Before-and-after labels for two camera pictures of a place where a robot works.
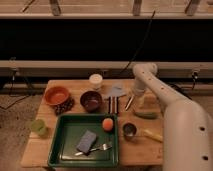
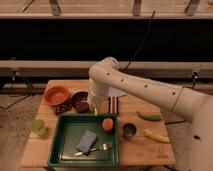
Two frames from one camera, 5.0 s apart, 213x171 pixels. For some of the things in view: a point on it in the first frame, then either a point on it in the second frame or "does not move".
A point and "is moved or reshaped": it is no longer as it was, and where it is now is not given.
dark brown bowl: (91, 101) is moved or reshaped
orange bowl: (56, 95) does not move
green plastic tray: (84, 140) does not move
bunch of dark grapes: (64, 107) does not move
